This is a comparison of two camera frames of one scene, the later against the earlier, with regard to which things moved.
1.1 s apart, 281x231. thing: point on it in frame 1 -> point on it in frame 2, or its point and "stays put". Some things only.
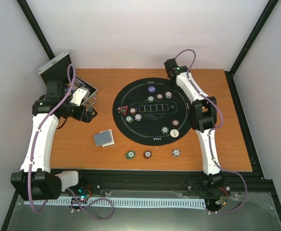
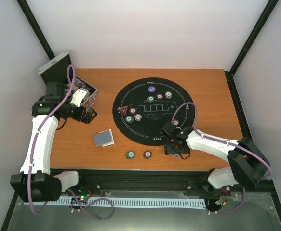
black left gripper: [87, 118] stays put
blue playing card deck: [102, 138] stays put
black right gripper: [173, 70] -> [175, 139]
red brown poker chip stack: [147, 154] stays put
